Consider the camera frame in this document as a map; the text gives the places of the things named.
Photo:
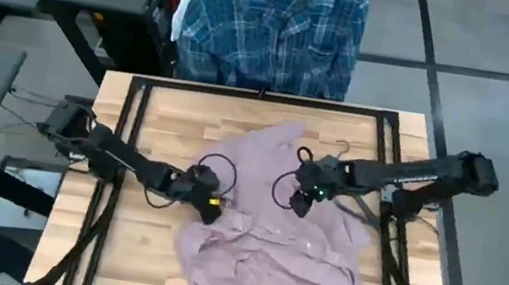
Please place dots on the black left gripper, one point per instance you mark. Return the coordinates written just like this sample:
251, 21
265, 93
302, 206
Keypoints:
197, 187

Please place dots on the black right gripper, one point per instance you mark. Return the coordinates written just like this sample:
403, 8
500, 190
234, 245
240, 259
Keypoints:
325, 176

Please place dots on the dark grey clothes hanger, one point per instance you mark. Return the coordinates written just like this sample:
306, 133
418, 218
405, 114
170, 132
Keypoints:
360, 214

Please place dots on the pink shirt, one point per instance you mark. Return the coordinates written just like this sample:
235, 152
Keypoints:
267, 261

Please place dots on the blue plaid shirt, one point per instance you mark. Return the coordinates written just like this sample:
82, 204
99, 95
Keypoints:
271, 34

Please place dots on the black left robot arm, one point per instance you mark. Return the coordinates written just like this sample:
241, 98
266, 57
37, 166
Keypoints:
130, 164

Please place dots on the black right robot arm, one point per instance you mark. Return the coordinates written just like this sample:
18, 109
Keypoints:
421, 175

